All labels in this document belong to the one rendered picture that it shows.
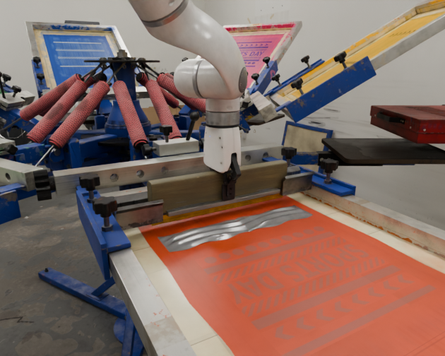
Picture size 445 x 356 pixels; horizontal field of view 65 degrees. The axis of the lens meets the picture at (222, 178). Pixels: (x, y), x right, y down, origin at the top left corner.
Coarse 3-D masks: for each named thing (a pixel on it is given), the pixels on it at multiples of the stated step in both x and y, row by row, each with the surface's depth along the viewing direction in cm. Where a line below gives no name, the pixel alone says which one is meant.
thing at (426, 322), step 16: (240, 208) 87; (256, 208) 87; (272, 208) 87; (304, 208) 87; (288, 224) 78; (304, 224) 78; (320, 224) 78; (336, 224) 78; (352, 240) 71; (368, 240) 71; (384, 256) 65; (400, 256) 65; (416, 272) 60; (432, 272) 60; (416, 304) 52; (432, 304) 52; (384, 320) 49; (400, 320) 49; (416, 320) 49; (432, 320) 49; (400, 336) 46; (416, 336) 46; (432, 336) 46; (432, 352) 44
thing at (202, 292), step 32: (160, 224) 78; (192, 224) 78; (160, 256) 65; (192, 256) 65; (192, 288) 56; (224, 320) 49; (256, 352) 44; (320, 352) 44; (352, 352) 44; (384, 352) 44; (416, 352) 44
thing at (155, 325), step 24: (120, 192) 88; (312, 192) 93; (360, 216) 80; (384, 216) 75; (408, 240) 71; (432, 240) 66; (120, 264) 56; (120, 288) 54; (144, 288) 50; (144, 312) 45; (168, 312) 45; (144, 336) 44; (168, 336) 41
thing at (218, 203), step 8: (256, 192) 86; (264, 192) 86; (272, 192) 87; (232, 200) 82; (240, 200) 83; (176, 208) 77; (184, 208) 77; (192, 208) 77; (200, 208) 78; (168, 216) 75
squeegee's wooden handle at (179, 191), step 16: (192, 176) 77; (208, 176) 79; (240, 176) 83; (256, 176) 85; (272, 176) 88; (160, 192) 74; (176, 192) 76; (192, 192) 78; (208, 192) 80; (240, 192) 84
